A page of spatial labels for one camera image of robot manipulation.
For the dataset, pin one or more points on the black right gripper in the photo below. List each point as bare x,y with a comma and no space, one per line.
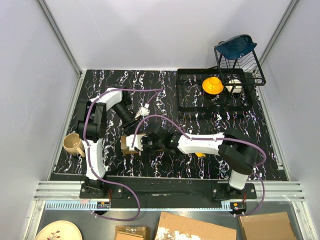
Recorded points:
143,139

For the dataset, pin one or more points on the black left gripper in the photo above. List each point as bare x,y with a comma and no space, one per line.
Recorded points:
128,127

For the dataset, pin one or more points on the brown cardboard express box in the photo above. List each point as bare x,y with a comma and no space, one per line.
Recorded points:
149,147

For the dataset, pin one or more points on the yellow utility knife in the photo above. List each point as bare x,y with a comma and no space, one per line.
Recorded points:
200,155

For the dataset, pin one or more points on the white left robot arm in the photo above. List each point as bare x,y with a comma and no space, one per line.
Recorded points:
91,125

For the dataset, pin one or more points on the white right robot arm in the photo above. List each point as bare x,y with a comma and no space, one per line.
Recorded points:
235,149

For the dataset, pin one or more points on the small cardboard box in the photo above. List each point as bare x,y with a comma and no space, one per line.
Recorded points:
123,232

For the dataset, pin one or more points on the cardboard box at corner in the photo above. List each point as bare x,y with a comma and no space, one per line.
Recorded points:
270,226

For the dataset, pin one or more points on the black drain tray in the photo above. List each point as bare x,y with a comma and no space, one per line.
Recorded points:
192,98

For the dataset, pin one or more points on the beige ceramic mug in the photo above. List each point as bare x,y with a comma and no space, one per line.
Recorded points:
73,145

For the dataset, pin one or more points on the yellow plastic cup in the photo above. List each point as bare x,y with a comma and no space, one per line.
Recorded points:
212,85

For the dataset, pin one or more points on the flat cardboard sheet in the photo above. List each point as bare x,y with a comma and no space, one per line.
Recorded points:
176,227

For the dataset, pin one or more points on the white small cup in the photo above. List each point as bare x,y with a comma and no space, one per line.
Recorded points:
234,85

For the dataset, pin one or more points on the blue bowl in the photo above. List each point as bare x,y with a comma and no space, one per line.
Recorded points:
237,47

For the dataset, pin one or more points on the patterned ceramic plate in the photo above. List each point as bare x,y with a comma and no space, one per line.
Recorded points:
60,230

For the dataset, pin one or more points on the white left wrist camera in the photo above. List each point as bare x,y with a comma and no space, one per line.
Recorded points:
143,111

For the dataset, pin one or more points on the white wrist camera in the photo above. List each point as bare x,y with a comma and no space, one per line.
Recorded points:
134,142
143,111

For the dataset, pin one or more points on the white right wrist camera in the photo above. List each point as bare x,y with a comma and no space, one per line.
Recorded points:
134,142

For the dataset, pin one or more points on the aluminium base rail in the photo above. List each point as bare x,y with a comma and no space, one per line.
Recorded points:
149,193

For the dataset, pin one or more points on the black wire dish rack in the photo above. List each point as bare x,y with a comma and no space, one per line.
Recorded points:
245,71

